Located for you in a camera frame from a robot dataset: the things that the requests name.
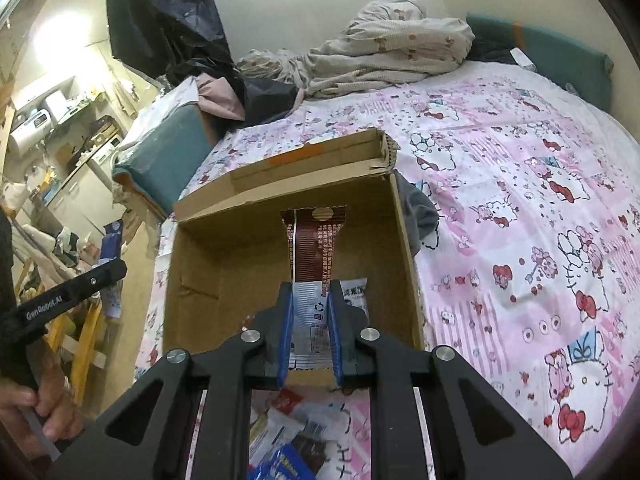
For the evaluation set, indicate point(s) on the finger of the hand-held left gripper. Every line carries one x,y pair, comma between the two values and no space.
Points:
102,277

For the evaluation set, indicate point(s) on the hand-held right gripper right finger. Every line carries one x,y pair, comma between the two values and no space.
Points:
336,340

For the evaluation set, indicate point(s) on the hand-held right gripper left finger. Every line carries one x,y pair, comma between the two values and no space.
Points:
284,340

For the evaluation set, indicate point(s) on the cardboard box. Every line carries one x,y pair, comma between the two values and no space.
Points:
225,270

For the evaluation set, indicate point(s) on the person's left hand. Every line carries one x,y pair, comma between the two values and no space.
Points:
45,410

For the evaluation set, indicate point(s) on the red and white snack packet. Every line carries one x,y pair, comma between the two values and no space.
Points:
286,401

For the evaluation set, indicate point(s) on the yellow wooden stool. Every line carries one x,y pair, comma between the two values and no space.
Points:
92,340

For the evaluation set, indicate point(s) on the kitchen cabinet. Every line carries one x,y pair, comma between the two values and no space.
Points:
85,185

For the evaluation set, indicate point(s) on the dark brown snack packet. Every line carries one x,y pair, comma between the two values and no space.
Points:
315,452

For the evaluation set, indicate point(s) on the teal cushion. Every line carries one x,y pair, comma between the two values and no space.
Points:
170,155

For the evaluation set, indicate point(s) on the grey cloth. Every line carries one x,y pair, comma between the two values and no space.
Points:
420,215

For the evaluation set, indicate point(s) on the white water heater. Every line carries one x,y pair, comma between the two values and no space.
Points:
27,137

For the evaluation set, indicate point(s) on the white kitchen appliance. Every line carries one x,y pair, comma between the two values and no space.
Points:
55,107

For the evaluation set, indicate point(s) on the pink cartoon printed bed sheet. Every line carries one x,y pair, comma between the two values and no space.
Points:
500,210

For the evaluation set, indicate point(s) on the pink garment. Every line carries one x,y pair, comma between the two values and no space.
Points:
220,97

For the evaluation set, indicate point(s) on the black garment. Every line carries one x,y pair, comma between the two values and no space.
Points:
267,100

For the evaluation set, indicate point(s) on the black plastic bag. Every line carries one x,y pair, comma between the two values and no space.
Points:
160,15

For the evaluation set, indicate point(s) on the floral crumpled quilt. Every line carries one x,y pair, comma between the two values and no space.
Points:
390,45

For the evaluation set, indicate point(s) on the dark garment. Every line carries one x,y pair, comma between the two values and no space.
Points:
492,50

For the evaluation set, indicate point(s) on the teal padded headboard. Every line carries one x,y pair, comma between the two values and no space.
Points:
550,50

